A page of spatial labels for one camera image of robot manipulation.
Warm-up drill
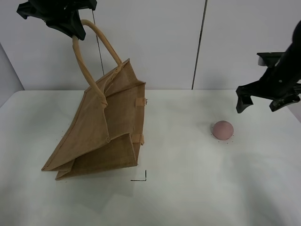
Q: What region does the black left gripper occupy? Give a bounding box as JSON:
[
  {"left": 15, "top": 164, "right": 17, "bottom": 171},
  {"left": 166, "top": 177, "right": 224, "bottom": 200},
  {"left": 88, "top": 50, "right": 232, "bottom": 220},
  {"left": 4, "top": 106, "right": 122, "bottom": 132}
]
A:
[{"left": 16, "top": 0, "right": 97, "bottom": 40}]

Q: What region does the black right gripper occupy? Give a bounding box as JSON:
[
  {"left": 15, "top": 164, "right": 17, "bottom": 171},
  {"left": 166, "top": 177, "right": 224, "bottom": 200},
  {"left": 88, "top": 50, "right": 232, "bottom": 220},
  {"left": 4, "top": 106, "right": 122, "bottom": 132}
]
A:
[{"left": 236, "top": 52, "right": 301, "bottom": 113}]

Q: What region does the brown linen tote bag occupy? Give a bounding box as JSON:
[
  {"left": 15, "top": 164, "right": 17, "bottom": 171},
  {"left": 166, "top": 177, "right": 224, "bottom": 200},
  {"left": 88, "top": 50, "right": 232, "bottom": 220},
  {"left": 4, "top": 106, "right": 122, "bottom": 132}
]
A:
[{"left": 42, "top": 19, "right": 147, "bottom": 180}]

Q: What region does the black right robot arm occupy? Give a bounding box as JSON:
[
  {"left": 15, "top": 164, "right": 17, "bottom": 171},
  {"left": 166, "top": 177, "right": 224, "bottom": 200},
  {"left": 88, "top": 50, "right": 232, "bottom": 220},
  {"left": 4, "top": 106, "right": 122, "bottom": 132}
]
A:
[{"left": 236, "top": 23, "right": 301, "bottom": 113}]

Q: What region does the pink peach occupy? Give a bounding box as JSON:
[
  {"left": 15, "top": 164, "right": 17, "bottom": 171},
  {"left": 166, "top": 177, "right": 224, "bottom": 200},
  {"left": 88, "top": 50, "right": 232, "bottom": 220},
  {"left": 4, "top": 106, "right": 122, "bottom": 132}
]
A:
[{"left": 210, "top": 121, "right": 234, "bottom": 141}]

